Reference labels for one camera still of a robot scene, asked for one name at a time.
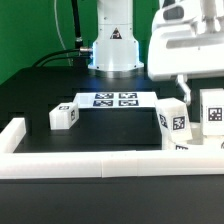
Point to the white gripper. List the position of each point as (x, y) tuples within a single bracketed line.
[(187, 40)]

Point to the white marker tag plate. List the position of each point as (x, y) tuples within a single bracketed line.
[(115, 100)]

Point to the white U-shaped fence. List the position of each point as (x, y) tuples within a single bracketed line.
[(15, 165)]

